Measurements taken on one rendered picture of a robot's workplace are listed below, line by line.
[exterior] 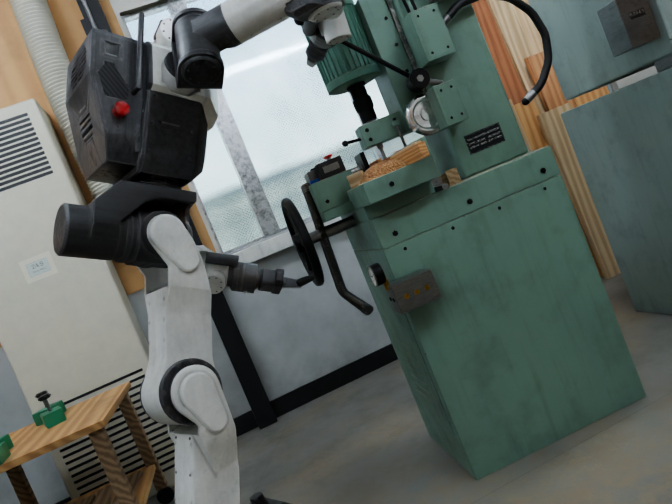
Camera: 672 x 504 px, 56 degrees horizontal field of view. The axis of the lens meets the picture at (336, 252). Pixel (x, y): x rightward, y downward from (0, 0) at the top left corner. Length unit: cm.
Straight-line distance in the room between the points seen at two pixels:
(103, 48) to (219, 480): 97
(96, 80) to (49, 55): 177
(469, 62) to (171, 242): 107
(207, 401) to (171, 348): 14
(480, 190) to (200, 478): 106
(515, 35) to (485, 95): 175
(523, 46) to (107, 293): 249
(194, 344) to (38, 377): 163
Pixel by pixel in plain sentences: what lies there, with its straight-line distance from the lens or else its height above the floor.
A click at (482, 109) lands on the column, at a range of 201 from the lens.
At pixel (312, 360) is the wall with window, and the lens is 332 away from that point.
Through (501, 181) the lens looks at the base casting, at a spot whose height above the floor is 76.
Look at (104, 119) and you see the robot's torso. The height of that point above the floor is 123.
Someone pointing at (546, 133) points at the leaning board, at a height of 81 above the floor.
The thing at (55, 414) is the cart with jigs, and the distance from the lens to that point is 257.
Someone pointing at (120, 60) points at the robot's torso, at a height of 134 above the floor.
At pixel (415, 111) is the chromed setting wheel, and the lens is 191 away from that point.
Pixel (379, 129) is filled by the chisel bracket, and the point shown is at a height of 104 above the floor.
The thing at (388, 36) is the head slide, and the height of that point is 128.
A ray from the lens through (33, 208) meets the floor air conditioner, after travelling 301.
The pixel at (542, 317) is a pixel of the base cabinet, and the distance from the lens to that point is 193.
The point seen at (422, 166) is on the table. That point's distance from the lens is 173.
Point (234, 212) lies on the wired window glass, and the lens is 332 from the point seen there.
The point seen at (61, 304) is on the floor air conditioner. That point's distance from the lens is 298.
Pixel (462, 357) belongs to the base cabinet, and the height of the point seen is 34.
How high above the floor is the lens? 87
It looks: 4 degrees down
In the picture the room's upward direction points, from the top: 22 degrees counter-clockwise
